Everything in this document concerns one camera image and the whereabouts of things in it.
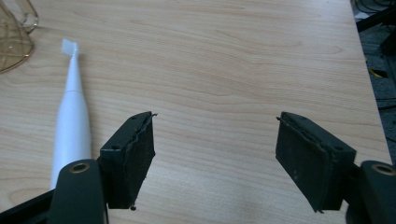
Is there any white electric toothbrush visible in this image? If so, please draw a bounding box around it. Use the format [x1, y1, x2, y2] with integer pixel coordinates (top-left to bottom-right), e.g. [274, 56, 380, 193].
[50, 37, 92, 191]

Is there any black metal stand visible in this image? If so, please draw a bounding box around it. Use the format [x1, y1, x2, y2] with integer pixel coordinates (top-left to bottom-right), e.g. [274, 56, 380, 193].
[356, 7, 396, 34]

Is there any black floor cable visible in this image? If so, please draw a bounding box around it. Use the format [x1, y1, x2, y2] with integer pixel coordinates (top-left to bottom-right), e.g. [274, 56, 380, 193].
[353, 0, 396, 15]

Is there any amber glass cup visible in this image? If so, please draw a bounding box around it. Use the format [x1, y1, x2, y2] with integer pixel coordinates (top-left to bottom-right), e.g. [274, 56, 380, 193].
[0, 0, 40, 75]

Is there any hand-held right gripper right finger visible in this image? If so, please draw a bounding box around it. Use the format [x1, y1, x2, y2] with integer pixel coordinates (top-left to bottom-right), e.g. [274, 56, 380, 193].
[275, 111, 358, 214]

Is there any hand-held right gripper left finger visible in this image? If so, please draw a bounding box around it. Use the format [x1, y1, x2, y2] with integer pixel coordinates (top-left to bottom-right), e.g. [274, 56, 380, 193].
[98, 111, 158, 211]

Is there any yellow and black floor tape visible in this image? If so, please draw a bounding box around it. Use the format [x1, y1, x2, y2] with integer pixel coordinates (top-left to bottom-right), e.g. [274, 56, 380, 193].
[368, 67, 389, 79]

